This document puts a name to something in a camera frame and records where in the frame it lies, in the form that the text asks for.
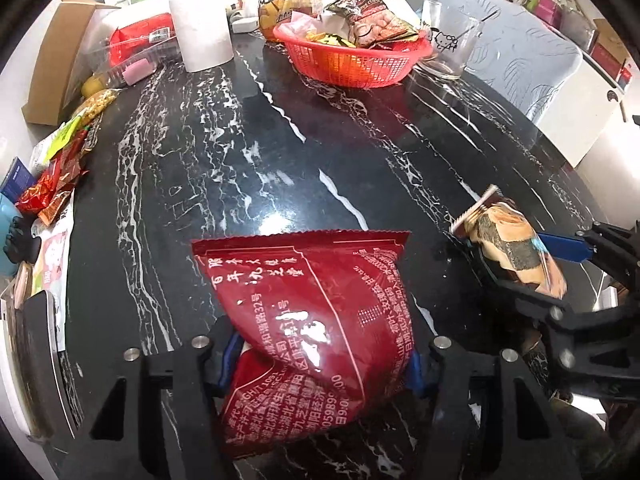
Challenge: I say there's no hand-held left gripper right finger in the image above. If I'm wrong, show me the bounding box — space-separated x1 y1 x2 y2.
404 335 583 480

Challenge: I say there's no white foam board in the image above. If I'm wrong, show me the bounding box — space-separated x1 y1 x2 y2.
100 2 173 31

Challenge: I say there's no cardboard box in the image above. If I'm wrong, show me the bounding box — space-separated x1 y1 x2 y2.
21 0 121 127

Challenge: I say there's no large dark red snack packet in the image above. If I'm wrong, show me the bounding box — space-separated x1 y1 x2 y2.
191 230 416 461

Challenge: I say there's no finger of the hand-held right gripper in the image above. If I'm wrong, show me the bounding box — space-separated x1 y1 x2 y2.
470 240 566 323
536 222 640 286

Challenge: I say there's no black hand-shaped stand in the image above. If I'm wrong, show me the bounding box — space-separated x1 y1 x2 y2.
0 215 42 266

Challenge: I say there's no white-lidded dark blue jar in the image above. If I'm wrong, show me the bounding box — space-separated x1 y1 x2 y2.
0 156 37 198

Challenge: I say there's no red plastic basket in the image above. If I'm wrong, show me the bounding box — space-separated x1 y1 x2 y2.
273 22 433 90

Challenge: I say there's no red bag with label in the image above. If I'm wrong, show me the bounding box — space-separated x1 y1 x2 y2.
109 14 178 61

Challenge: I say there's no black smartphone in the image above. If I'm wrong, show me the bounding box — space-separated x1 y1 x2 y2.
12 291 78 436

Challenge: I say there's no yellow lemon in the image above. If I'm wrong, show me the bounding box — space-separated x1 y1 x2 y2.
81 74 108 98

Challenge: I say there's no white paper roll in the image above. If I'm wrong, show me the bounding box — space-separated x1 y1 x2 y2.
169 0 235 73

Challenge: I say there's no white charger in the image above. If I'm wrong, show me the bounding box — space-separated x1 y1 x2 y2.
231 12 261 35

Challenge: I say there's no white cabinet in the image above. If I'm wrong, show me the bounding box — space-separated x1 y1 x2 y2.
570 52 640 171

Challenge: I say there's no blue round humidifier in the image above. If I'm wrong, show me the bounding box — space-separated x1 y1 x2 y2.
0 194 21 276

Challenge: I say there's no chair with pale blue cover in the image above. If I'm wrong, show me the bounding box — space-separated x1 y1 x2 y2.
437 0 585 126

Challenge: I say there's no dark red slim packet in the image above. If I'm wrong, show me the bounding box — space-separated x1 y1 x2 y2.
50 127 93 181

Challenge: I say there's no glass mug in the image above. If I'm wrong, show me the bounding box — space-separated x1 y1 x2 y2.
415 0 485 81

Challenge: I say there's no red box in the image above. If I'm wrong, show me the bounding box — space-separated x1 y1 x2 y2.
590 42 636 91

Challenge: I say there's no pink printed leaflet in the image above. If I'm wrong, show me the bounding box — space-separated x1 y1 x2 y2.
30 192 76 353

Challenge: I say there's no clear seaweed snack packet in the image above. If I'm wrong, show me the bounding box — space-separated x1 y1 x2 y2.
450 185 568 298

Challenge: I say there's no brown nut snack packet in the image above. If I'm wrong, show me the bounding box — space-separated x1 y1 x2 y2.
325 0 420 50

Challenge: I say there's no yellow corn snack packet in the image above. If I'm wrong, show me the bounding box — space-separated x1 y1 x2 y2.
70 89 123 123

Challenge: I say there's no pink block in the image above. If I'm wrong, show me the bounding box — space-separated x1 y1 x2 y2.
122 60 155 86

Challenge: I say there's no orange brown small packet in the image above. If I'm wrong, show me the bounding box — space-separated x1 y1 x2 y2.
36 185 76 227

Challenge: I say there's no green snack packet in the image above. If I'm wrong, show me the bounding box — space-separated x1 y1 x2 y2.
42 116 86 161

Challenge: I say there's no yellow black snack packet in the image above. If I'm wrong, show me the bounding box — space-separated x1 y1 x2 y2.
305 30 358 50

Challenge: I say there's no clear plastic container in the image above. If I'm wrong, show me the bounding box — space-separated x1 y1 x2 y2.
82 12 181 86

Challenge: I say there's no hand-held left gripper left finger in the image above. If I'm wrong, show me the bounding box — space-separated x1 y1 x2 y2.
60 317 247 480

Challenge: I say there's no white power bank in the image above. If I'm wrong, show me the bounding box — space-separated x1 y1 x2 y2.
0 280 38 438

